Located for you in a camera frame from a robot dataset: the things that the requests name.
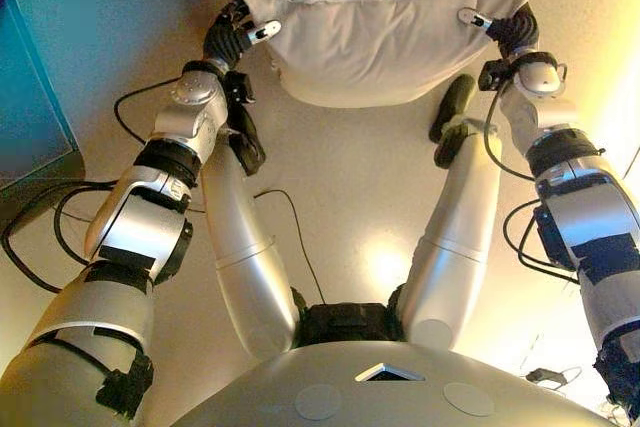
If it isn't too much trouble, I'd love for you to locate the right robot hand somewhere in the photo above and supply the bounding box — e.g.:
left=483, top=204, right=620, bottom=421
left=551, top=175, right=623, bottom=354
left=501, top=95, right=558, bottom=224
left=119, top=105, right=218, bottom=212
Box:
left=457, top=2, right=540, bottom=57

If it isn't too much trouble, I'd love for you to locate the black robot pelvis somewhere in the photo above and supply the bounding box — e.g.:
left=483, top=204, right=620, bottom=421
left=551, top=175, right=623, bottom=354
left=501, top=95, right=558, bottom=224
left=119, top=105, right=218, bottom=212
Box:
left=289, top=286, right=409, bottom=348

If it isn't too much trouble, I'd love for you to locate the silver robot leg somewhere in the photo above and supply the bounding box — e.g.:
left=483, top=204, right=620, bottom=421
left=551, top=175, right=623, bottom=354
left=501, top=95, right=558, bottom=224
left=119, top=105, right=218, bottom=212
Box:
left=199, top=136, right=301, bottom=363
left=399, top=119, right=504, bottom=352

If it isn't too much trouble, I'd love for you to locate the silver robot torso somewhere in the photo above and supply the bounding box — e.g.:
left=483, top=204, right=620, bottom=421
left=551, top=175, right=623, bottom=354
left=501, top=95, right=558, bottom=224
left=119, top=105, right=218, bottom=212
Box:
left=169, top=341, right=619, bottom=427

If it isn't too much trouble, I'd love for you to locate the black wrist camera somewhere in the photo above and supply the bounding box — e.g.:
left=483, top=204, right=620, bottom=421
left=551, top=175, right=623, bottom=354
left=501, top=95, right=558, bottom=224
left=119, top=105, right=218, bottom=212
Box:
left=222, top=71, right=254, bottom=106
left=477, top=59, right=512, bottom=92

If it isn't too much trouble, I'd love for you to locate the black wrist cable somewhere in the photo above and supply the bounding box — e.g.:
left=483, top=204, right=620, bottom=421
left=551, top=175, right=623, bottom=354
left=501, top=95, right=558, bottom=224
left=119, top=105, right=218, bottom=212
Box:
left=483, top=89, right=536, bottom=183
left=113, top=77, right=184, bottom=144

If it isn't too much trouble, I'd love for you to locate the dark robot foot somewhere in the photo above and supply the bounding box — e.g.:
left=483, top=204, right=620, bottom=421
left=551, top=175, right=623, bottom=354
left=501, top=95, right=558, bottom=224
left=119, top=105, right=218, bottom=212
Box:
left=227, top=104, right=267, bottom=177
left=428, top=74, right=479, bottom=169

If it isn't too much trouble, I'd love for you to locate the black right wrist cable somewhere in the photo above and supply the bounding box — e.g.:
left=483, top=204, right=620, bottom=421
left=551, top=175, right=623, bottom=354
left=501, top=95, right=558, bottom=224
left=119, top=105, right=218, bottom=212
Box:
left=483, top=89, right=536, bottom=183

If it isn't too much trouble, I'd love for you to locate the left dark robot foot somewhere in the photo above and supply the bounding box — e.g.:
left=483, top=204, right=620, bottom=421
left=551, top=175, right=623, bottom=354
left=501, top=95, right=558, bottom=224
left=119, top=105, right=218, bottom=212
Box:
left=227, top=104, right=267, bottom=177

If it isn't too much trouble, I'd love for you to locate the right silver robot leg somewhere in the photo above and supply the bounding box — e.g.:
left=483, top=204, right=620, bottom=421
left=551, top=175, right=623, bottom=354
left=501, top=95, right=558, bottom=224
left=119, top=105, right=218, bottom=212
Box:
left=399, top=119, right=504, bottom=352

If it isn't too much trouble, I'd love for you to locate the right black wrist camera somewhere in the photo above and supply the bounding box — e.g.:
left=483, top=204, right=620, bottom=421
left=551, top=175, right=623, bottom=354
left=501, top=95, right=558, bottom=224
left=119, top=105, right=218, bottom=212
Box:
left=477, top=59, right=512, bottom=92

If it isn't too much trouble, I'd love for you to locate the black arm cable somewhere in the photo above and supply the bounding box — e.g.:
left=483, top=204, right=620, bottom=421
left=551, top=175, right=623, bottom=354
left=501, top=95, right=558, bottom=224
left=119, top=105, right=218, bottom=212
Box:
left=0, top=181, right=119, bottom=294
left=502, top=199, right=581, bottom=284

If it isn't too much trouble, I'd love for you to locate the thin black floor cable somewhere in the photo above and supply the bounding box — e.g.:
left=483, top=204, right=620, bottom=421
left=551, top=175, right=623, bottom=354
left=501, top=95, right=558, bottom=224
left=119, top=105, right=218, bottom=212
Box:
left=253, top=188, right=327, bottom=306

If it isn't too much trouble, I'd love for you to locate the small black adapter with cable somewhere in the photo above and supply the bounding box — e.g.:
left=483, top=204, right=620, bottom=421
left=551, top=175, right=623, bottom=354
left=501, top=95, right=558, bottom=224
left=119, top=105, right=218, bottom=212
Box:
left=524, top=365, right=584, bottom=392

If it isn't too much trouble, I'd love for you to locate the left silver robot leg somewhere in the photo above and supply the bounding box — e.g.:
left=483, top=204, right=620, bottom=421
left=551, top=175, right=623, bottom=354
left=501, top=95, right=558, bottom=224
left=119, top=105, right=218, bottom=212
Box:
left=199, top=136, right=301, bottom=363

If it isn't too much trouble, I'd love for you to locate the white cushion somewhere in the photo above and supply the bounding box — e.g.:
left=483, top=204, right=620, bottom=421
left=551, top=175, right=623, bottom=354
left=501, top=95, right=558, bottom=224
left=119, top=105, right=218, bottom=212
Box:
left=238, top=0, right=546, bottom=109

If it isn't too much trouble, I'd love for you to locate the right dark robot foot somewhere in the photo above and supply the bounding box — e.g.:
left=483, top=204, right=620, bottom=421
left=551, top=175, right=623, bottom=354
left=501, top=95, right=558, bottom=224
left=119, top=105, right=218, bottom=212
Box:
left=428, top=74, right=479, bottom=169

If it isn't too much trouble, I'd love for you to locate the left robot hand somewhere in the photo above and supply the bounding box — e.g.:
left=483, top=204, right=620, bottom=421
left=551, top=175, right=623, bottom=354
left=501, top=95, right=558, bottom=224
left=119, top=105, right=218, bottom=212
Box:
left=202, top=0, right=282, bottom=71

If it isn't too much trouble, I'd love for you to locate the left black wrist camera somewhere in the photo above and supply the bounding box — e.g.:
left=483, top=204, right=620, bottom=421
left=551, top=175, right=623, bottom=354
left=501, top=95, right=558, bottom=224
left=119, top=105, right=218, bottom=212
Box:
left=222, top=71, right=254, bottom=106

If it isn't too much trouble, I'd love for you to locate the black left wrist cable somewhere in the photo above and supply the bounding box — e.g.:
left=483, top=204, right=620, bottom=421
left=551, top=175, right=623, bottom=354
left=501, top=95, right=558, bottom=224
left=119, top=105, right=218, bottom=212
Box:
left=113, top=77, right=184, bottom=144

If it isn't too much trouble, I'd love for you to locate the black left upper arm cable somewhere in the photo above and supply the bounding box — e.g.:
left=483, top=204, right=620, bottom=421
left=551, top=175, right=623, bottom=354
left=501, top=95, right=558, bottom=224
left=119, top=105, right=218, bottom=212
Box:
left=0, top=181, right=119, bottom=294

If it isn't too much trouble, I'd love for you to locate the black right upper arm cable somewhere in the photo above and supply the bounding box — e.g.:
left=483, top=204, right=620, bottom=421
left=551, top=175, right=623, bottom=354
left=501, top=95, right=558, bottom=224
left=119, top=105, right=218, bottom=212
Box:
left=502, top=199, right=581, bottom=284

